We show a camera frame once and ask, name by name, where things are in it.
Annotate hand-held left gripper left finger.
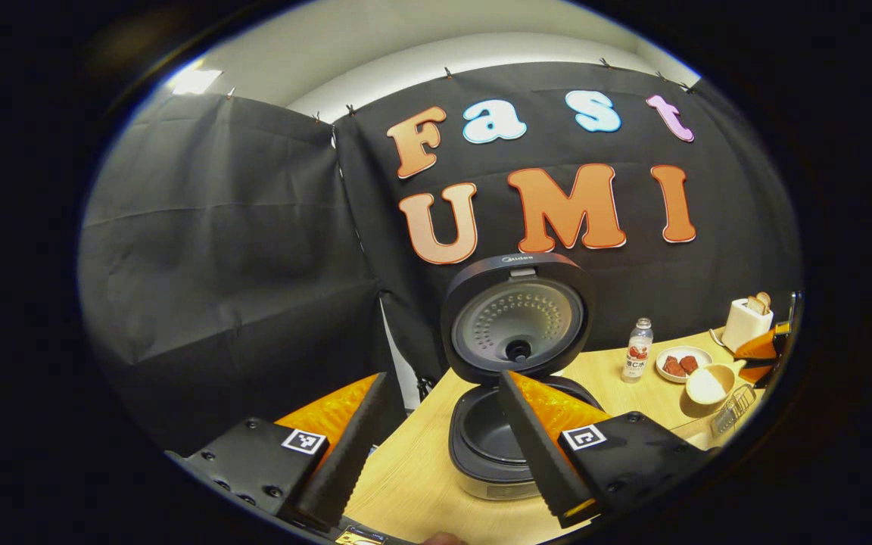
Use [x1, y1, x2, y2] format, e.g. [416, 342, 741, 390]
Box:
[166, 372, 389, 533]

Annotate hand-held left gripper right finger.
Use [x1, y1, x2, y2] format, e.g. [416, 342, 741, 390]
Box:
[498, 370, 721, 531]

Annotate wire chopstick holder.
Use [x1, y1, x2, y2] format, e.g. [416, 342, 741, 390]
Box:
[711, 383, 758, 436]

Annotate white rice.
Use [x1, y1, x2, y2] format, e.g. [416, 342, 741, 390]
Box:
[690, 367, 728, 398]

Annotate black rice cooker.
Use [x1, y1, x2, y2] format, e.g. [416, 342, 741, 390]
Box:
[440, 252, 603, 502]

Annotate white toaster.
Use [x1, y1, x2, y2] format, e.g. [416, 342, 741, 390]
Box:
[721, 297, 775, 354]

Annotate white round plate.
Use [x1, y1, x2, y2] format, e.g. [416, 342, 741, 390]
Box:
[655, 345, 715, 384]

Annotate translucent plastic container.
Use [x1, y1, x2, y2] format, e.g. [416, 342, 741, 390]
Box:
[671, 415, 718, 453]

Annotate clear drink bottle red label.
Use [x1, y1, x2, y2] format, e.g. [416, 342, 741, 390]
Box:
[621, 317, 655, 384]

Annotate black backdrop cloth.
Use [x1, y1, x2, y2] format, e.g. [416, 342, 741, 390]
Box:
[76, 61, 804, 455]

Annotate ceiling light panel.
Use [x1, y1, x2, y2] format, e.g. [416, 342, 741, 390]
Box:
[167, 67, 223, 97]

